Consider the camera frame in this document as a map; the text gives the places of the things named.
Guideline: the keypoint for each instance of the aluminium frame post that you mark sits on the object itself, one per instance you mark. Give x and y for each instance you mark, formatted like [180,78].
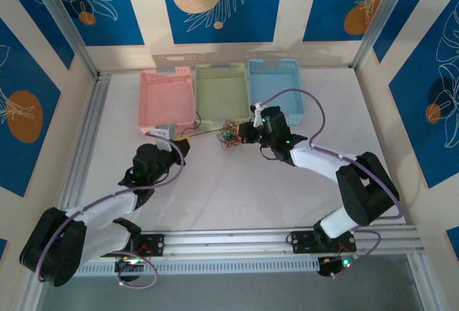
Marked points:
[380,13]
[64,20]

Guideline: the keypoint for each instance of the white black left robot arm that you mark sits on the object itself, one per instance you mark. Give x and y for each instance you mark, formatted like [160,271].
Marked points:
[104,207]

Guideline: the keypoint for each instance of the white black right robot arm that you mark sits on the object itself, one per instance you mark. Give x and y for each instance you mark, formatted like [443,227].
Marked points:
[315,160]

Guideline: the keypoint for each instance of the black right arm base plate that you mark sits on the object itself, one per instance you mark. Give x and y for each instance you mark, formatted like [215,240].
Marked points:
[301,241]

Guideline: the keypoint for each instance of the aluminium table edge rail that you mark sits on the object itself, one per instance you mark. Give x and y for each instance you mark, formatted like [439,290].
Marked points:
[91,128]

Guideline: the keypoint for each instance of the green perforated plastic basket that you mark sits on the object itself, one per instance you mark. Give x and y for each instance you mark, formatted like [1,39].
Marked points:
[222,92]

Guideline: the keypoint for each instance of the pink perforated plastic basket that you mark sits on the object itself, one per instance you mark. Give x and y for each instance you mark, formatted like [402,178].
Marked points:
[166,99]

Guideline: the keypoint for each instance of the black controller board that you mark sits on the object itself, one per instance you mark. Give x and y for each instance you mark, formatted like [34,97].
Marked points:
[333,266]
[125,266]

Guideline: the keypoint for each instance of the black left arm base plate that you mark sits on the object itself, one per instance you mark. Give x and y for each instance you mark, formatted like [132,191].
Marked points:
[154,244]

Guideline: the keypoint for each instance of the wide aluminium base rail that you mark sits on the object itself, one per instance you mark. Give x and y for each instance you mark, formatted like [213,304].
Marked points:
[229,243]

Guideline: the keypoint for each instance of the blue perforated plastic basket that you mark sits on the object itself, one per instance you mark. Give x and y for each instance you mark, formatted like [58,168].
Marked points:
[272,78]

